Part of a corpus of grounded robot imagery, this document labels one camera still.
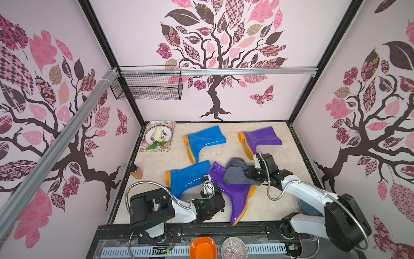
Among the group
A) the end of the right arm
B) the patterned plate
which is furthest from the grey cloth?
the patterned plate

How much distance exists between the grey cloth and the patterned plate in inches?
18.5

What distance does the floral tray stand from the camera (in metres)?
1.06

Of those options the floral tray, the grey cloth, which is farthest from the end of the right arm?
the floral tray

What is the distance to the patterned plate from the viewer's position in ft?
3.60

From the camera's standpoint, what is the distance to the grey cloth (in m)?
0.82

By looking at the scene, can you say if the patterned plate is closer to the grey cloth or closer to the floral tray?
the floral tray
